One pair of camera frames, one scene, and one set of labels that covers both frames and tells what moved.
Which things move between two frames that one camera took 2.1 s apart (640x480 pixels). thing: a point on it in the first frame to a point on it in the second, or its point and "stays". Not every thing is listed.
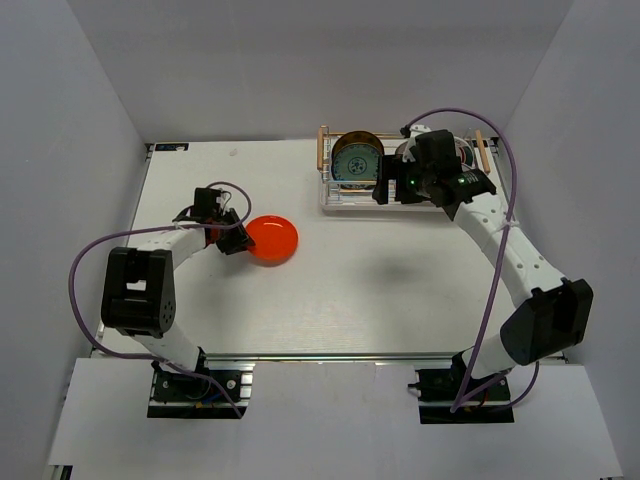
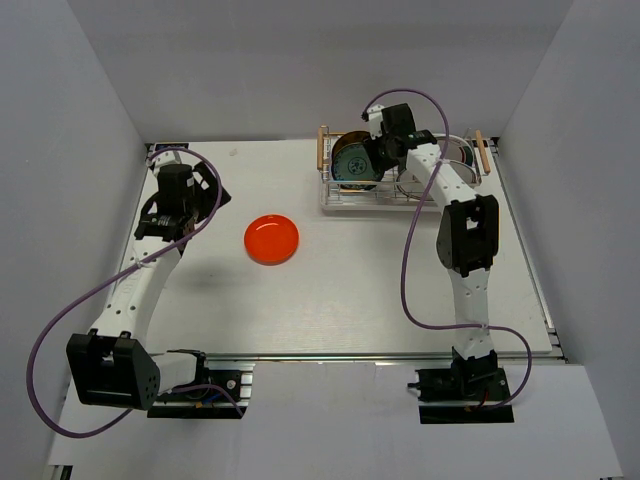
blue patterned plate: (356, 162) stays
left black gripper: (237, 244) to (211, 195)
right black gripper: (393, 168) to (372, 146)
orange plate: (275, 239) stays
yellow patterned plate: (357, 137) stays
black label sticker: (171, 147) stays
